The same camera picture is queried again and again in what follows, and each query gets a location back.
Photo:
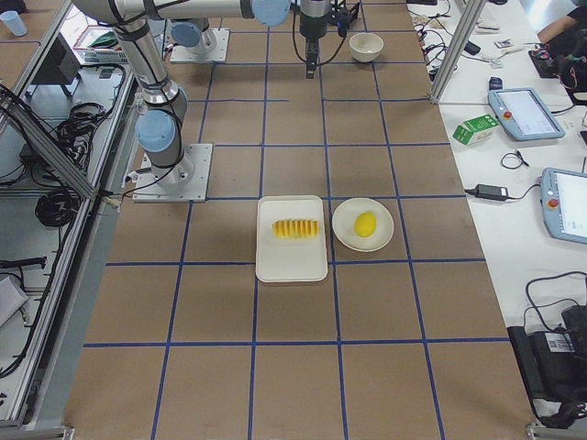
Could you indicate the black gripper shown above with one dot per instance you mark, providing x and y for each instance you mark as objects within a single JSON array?
[{"x": 313, "y": 24}]

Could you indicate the yellow croissant bread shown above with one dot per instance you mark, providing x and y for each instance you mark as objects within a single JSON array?
[{"x": 295, "y": 228}]

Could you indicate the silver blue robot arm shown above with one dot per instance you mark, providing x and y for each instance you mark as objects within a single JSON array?
[{"x": 159, "y": 130}]

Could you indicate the white round plate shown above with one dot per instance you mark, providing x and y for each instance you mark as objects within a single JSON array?
[{"x": 343, "y": 221}]

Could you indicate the white bowl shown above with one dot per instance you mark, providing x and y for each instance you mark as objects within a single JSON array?
[{"x": 365, "y": 47}]

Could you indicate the yellow lemon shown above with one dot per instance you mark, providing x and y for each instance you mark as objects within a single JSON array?
[{"x": 365, "y": 224}]

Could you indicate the green white carton box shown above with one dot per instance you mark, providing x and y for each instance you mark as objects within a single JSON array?
[{"x": 475, "y": 130}]

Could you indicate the white rectangular tray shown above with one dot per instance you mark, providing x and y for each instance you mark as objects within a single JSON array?
[{"x": 291, "y": 239}]

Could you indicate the blue teach pendant upper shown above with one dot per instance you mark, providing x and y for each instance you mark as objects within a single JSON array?
[{"x": 523, "y": 115}]

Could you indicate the blue teach pendant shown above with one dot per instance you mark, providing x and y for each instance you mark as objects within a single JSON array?
[
  {"x": 523, "y": 115},
  {"x": 563, "y": 200}
]

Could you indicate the black power adapter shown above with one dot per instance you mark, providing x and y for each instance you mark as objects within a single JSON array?
[{"x": 488, "y": 192}]

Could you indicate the blue teach pendant lower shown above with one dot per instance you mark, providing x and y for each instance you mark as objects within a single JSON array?
[{"x": 563, "y": 200}]

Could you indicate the blue plastic cup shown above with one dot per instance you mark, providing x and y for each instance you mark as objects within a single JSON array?
[{"x": 12, "y": 20}]

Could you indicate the aluminium frame post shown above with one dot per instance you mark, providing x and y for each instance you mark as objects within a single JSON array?
[{"x": 464, "y": 28}]

